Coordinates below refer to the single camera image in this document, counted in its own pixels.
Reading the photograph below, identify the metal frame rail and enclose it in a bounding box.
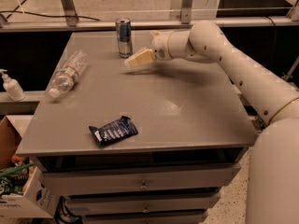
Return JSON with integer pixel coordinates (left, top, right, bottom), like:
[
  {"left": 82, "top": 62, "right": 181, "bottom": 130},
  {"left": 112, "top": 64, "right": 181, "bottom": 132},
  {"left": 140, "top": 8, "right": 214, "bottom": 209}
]
[{"left": 0, "top": 0, "right": 299, "bottom": 32}]

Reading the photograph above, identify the clear plastic water bottle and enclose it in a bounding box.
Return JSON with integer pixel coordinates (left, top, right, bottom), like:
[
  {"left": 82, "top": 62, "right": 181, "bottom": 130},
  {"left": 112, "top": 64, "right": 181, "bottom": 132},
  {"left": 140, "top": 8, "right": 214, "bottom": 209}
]
[{"left": 49, "top": 49, "right": 88, "bottom": 98}]

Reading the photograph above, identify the white pump dispenser bottle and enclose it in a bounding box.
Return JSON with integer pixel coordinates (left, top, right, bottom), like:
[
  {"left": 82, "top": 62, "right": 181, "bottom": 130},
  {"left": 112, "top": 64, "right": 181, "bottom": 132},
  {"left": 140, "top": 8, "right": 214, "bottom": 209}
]
[{"left": 0, "top": 69, "right": 25, "bottom": 101}]

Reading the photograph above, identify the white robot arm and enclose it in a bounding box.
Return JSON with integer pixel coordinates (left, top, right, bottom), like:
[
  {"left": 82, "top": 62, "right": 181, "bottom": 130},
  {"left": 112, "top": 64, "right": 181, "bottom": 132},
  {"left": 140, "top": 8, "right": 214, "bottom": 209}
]
[{"left": 125, "top": 21, "right": 299, "bottom": 224}]

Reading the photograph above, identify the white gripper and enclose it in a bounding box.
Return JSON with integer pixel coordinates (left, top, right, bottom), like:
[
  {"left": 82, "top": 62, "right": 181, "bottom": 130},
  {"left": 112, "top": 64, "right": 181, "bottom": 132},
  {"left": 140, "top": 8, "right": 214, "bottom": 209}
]
[{"left": 124, "top": 31, "right": 172, "bottom": 67}]

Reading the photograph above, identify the dark blue rxbar wrapper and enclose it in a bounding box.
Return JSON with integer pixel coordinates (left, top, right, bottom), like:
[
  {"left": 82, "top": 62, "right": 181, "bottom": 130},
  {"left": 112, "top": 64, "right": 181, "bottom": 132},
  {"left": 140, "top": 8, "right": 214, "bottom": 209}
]
[{"left": 89, "top": 116, "right": 138, "bottom": 147}]

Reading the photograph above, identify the black cable behind table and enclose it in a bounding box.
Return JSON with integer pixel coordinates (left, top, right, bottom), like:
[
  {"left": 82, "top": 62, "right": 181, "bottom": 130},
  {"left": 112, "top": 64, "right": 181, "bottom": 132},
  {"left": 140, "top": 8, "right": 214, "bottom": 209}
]
[{"left": 0, "top": 0, "right": 101, "bottom": 22}]

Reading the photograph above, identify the cardboard box with items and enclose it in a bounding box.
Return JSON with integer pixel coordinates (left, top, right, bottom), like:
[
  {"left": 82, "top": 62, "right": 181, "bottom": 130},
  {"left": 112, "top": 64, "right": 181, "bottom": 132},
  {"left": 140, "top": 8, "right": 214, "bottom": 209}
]
[{"left": 0, "top": 115, "right": 59, "bottom": 218}]

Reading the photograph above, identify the red bull can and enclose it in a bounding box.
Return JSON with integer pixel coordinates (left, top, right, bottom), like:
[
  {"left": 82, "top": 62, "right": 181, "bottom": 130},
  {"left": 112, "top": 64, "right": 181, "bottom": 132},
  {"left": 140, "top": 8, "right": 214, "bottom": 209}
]
[{"left": 115, "top": 18, "right": 133, "bottom": 58}]

